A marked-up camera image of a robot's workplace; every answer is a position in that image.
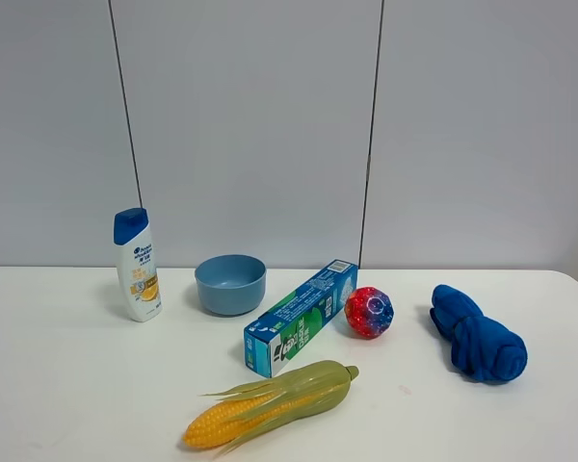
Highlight blue cloth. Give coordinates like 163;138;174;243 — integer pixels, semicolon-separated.
430;284;528;383

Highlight blue plastic bowl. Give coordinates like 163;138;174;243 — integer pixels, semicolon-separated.
195;254;267;317

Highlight red blue galaxy ball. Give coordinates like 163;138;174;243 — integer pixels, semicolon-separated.
344;287;394;339

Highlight green blue toothpaste box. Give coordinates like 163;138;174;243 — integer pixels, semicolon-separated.
244;260;358;378

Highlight white shampoo bottle blue cap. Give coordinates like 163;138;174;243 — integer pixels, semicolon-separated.
114;208;162;322

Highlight toy corn cob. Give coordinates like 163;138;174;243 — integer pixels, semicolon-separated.
182;360;359;454

